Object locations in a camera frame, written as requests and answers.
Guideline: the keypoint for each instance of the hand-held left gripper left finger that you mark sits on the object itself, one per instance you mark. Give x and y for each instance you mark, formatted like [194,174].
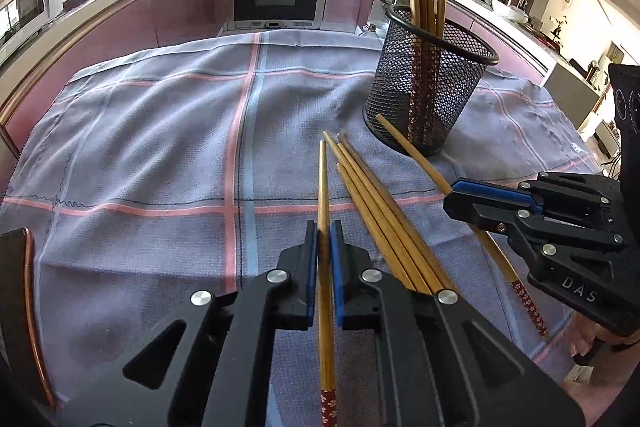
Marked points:
[312,267]

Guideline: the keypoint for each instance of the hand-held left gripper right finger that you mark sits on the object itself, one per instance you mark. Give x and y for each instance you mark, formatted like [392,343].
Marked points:
[336,272]

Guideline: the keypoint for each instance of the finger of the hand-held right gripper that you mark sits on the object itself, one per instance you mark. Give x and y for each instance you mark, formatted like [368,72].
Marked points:
[490,191]
[475,209]

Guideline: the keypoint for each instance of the bundle of wooden chopsticks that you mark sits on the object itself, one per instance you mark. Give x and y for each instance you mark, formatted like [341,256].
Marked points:
[391,232]

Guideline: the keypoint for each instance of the black mesh cup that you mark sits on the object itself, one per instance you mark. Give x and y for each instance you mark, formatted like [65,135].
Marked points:
[450,97]

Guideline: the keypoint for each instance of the person's right hand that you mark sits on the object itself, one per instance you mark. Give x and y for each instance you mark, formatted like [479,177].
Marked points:
[585,337]

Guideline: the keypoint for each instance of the white bowl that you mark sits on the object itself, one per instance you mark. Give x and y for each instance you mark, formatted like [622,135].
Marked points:
[515,13]

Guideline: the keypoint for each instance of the grey checkered cloth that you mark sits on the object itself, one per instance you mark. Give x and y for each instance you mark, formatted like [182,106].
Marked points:
[150,157]

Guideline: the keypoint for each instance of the clear plastic bottle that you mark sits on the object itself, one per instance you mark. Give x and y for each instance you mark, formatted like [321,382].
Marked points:
[370,29]

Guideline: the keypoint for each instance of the black curved panel copper edge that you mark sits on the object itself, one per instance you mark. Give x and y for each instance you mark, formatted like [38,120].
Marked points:
[15,307]

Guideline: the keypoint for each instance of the white microwave oven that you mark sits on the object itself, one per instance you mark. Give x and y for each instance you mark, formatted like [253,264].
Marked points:
[25,2]

